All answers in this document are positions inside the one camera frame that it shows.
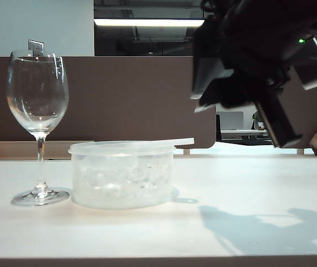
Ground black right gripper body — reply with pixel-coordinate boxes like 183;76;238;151
221;16;313;149

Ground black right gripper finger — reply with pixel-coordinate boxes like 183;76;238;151
194;70;256;113
189;16;235;100

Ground clear stemmed wine glass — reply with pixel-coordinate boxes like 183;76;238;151
6;49;71;207

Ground white background monitor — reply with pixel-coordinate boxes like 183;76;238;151
218;111;244;131

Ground white background desk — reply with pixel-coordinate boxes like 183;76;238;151
220;128;269;140

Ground long ceiling light strip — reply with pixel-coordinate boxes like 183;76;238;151
94;18;205;27

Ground short brown desk partition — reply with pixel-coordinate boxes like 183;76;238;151
282;55;317;150

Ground long brown desk partition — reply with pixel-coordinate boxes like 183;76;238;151
0;56;217;150

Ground translucent round plastic container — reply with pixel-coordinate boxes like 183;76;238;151
67;140;175;210

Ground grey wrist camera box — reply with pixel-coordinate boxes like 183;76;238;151
287;36;317;91

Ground grey desk cable flap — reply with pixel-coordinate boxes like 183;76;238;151
0;140;95;161

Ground grey metal wall bracket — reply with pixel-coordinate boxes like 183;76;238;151
27;39;45;57

